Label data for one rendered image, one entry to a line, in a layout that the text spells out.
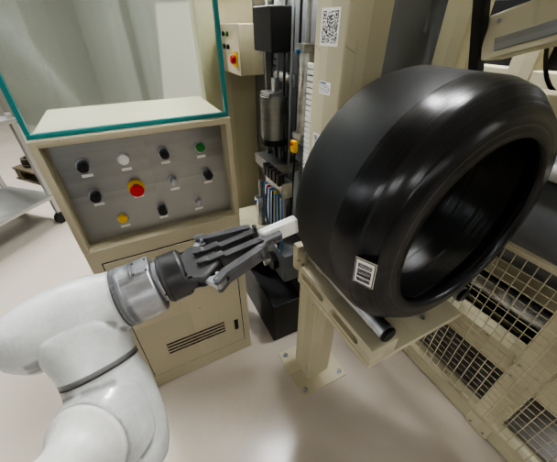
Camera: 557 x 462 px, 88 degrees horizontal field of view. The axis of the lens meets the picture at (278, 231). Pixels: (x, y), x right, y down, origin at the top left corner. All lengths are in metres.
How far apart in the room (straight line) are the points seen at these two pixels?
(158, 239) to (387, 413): 1.32
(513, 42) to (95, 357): 1.06
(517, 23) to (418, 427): 1.55
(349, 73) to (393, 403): 1.48
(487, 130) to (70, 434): 0.68
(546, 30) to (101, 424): 1.08
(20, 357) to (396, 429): 1.50
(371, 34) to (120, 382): 0.83
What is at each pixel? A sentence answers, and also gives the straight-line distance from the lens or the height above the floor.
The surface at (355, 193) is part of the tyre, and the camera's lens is 0.51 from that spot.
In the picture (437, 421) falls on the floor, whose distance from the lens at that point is 1.79.
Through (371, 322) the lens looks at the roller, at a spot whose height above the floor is 0.91.
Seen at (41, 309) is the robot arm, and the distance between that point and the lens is 0.48.
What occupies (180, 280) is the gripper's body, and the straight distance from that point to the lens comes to 0.45.
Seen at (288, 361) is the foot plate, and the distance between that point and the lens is 1.74.
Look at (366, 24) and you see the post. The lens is 0.82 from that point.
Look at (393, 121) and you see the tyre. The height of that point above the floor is 1.38.
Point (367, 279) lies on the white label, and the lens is 0.55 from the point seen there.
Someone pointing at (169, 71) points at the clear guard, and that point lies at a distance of 0.99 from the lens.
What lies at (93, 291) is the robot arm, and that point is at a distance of 0.46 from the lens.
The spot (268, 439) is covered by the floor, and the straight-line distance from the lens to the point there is 1.60.
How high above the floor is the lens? 1.52
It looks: 36 degrees down
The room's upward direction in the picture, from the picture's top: straight up
